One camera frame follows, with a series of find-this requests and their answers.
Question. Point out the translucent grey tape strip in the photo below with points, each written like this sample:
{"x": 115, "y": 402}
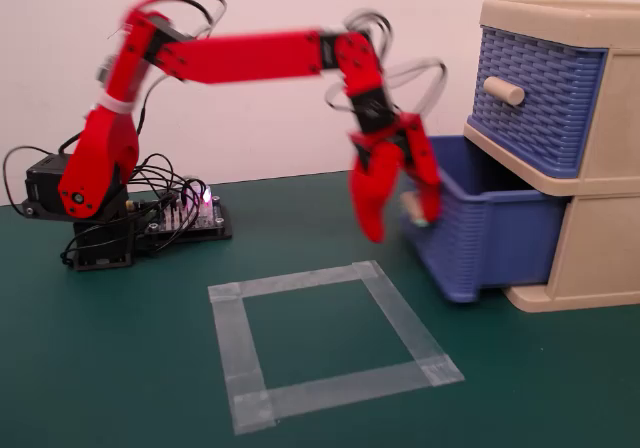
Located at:
{"x": 400, "y": 318}
{"x": 300, "y": 280}
{"x": 237, "y": 348}
{"x": 345, "y": 385}

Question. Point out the motor controller circuit board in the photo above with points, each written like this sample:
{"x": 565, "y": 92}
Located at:
{"x": 197, "y": 220}

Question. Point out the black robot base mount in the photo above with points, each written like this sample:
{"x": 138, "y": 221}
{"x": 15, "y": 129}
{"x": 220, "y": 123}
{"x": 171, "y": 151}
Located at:
{"x": 100, "y": 253}

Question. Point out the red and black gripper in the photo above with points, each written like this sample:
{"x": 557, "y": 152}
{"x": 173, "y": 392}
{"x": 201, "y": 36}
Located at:
{"x": 372, "y": 113}

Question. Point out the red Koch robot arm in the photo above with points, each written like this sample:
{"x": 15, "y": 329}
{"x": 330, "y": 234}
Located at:
{"x": 240, "y": 58}

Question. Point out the beige plastic drawer cabinet frame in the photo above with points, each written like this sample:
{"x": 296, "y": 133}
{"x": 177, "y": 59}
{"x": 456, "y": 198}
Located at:
{"x": 602, "y": 248}

